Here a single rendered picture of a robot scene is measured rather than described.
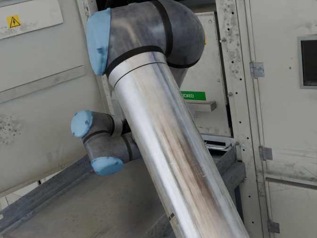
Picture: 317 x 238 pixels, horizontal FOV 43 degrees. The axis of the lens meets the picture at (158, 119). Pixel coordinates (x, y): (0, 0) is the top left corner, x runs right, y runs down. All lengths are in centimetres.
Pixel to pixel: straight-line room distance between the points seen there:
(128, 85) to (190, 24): 19
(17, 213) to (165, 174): 94
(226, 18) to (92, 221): 79
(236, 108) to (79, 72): 70
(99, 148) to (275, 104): 58
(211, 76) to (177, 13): 72
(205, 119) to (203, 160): 92
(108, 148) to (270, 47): 58
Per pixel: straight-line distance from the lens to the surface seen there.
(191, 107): 153
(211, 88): 150
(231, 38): 135
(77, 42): 175
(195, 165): 65
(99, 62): 73
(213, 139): 158
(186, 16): 80
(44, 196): 158
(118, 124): 137
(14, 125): 170
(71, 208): 148
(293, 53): 126
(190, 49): 82
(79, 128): 129
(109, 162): 123
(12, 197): 297
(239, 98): 141
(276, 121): 136
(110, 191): 151
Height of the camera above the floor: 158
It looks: 21 degrees down
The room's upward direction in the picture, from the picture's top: 12 degrees counter-clockwise
